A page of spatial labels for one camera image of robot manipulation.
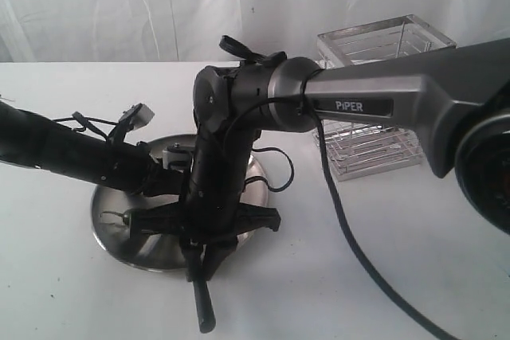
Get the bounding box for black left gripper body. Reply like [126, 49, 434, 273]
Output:
[135, 158, 184, 197]

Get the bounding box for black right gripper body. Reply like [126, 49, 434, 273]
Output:
[129, 140, 282, 253]

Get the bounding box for black handled knife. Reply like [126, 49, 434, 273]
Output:
[191, 271, 216, 334]

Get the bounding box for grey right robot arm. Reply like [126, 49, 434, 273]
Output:
[124, 37, 509, 280]

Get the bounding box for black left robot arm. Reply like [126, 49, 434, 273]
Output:
[1, 103, 184, 197]

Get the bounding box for round stainless steel plate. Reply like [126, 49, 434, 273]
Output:
[91, 134, 269, 272]

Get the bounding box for white backdrop curtain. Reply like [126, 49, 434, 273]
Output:
[1, 0, 509, 62]

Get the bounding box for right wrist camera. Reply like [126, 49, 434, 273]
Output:
[162, 143, 193, 171]

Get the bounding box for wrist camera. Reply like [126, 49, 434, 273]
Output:
[162, 143, 193, 171]
[118, 103, 155, 131]

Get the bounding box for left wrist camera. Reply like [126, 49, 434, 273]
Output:
[118, 103, 155, 131]

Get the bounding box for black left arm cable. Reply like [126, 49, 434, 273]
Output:
[51, 111, 132, 146]

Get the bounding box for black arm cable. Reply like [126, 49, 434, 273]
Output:
[51, 111, 132, 146]
[218, 35, 459, 340]

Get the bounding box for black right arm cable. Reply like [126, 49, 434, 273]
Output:
[218, 35, 459, 340]

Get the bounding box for wire mesh utensil holder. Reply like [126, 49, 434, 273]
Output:
[317, 14, 457, 182]

